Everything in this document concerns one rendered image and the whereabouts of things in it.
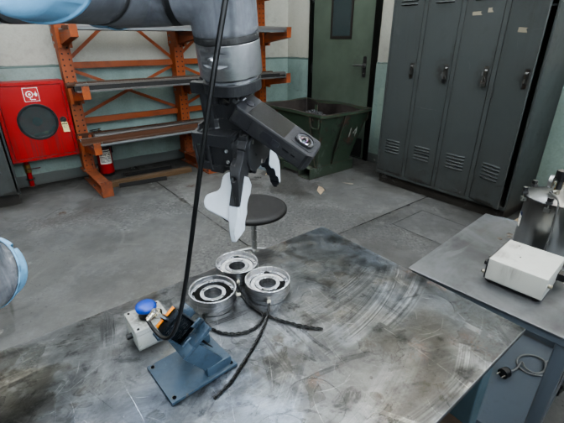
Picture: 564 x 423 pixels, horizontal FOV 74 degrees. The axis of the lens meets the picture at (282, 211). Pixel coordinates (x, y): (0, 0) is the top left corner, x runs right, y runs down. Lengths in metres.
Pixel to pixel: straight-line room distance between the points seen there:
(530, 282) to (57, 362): 1.15
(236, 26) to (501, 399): 1.47
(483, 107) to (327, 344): 2.82
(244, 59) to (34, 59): 4.00
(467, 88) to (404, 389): 2.92
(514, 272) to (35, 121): 3.91
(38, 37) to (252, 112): 4.00
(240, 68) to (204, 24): 0.06
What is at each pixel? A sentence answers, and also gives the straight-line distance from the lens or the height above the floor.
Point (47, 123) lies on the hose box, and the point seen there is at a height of 0.62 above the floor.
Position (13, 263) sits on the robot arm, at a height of 0.99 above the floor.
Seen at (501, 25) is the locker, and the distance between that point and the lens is 3.36.
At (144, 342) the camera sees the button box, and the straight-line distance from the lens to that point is 0.80.
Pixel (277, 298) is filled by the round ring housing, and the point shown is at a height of 0.82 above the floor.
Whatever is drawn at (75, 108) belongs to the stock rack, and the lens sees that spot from 4.23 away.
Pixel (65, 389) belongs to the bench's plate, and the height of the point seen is 0.80.
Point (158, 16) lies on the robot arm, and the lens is 0.47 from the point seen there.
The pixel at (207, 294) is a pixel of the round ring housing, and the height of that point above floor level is 0.82.
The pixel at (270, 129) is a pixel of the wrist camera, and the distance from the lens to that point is 0.46.
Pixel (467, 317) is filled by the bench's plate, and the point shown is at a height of 0.80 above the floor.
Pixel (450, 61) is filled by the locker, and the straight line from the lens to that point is 3.50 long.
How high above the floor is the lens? 1.34
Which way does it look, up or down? 25 degrees down
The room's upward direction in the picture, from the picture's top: straight up
